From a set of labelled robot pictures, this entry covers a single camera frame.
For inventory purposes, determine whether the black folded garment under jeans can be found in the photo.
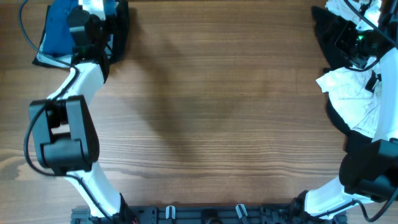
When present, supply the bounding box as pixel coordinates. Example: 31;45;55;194
39;1;130;67

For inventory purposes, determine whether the left black cable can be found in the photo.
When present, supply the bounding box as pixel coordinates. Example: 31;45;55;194
18;0;114;223

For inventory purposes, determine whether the black garment on right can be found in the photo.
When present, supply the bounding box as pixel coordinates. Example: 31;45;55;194
312;6;398;156

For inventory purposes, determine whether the white crumpled garment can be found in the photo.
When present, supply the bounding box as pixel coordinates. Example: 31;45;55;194
317;1;397;140

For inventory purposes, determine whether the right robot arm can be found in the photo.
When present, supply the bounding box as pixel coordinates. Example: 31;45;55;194
290;1;397;222

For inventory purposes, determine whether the dark blue polo shirt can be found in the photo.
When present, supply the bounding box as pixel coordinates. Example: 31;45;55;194
43;0;119;57

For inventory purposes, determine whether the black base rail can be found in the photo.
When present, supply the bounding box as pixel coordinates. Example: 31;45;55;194
71;204;348;224

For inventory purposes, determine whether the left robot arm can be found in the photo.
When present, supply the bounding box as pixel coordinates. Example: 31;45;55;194
25;1;136;223

